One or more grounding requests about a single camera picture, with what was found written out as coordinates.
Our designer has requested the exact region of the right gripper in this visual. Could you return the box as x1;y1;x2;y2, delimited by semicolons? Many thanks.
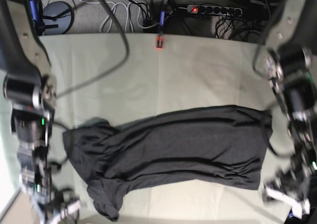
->
32;186;74;224

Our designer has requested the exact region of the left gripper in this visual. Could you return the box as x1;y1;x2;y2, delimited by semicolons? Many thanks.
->
275;154;317;201

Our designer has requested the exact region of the dark grey t-shirt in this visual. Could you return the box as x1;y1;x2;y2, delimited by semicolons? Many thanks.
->
62;105;272;222

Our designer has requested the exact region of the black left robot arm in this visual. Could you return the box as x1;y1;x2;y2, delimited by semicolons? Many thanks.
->
252;0;317;201

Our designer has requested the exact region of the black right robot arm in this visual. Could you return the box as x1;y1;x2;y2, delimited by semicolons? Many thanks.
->
0;0;80;224

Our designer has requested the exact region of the light green table cloth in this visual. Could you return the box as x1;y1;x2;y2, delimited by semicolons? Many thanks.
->
41;34;290;224

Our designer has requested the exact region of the round dark stand base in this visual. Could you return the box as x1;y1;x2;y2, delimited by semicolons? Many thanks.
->
43;1;74;35

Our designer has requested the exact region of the red black clamp middle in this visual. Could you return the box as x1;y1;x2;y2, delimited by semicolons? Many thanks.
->
156;11;165;49

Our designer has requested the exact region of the black power strip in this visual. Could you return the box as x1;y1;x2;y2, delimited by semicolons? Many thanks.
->
187;4;243;17

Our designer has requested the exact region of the grey looped cable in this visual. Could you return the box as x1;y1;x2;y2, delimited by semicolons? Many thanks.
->
74;0;149;34

